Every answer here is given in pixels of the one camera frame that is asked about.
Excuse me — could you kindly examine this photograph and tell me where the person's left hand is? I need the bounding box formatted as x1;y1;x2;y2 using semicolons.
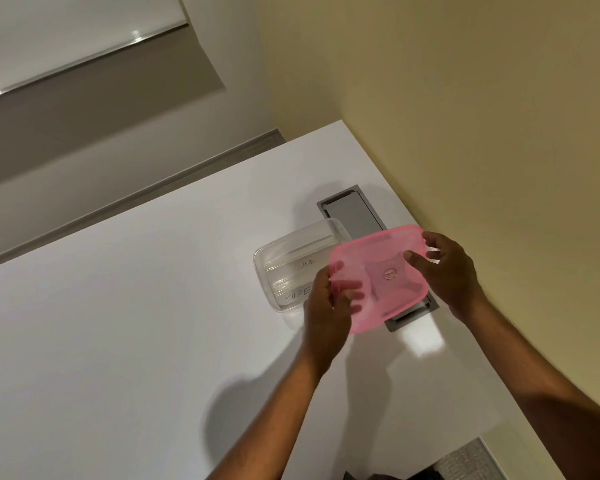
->
302;262;366;380

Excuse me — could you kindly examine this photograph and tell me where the person's right hand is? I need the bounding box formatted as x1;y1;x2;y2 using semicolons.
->
403;231;487;324

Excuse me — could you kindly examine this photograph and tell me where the pink translucent plastic lid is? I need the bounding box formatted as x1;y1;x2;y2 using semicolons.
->
328;224;430;335

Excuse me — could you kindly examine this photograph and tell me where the person's left forearm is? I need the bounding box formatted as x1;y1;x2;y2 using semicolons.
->
206;356;333;480

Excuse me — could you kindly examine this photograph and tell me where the person's right forearm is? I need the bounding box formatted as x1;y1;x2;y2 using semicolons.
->
461;295;600;480

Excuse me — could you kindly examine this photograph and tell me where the clear plastic food container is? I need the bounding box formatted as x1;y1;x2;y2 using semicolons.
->
252;218;354;314

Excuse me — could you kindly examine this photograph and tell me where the white roller blind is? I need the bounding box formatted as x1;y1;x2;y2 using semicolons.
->
0;0;227;193

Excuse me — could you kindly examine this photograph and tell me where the grey desk cable hatch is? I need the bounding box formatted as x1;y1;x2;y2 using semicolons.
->
316;184;440;333

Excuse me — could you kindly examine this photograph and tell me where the grey window sill rail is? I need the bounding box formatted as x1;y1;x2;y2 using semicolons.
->
0;128;287;273

